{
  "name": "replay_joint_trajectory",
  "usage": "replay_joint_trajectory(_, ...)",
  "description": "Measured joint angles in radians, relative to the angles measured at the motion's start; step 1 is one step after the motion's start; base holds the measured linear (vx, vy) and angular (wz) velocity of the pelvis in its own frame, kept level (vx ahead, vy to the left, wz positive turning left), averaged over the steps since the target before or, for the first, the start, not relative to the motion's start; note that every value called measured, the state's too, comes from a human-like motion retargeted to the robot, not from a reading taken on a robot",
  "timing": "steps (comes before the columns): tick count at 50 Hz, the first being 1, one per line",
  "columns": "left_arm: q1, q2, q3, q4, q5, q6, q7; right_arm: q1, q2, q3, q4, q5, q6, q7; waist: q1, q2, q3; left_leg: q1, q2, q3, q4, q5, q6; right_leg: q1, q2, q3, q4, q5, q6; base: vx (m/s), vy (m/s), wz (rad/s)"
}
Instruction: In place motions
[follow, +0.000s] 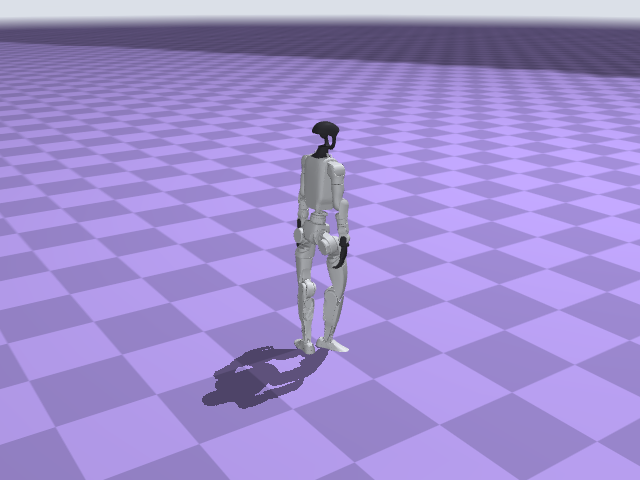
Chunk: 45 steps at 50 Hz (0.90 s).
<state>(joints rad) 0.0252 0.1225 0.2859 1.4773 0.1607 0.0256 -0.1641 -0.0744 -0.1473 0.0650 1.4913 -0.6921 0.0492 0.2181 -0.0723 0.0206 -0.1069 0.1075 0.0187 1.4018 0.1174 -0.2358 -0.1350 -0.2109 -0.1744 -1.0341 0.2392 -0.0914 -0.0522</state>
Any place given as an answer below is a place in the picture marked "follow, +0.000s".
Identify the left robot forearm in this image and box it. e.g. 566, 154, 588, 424
297, 191, 309, 226

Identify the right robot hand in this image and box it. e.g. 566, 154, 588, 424
333, 236, 349, 269

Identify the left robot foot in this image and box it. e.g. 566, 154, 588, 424
294, 339, 315, 354

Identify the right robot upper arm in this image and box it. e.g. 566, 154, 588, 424
327, 161, 346, 211

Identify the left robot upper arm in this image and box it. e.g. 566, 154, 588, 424
300, 155, 308, 197

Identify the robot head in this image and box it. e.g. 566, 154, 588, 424
311, 121, 339, 159

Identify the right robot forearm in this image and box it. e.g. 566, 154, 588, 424
335, 200, 350, 244

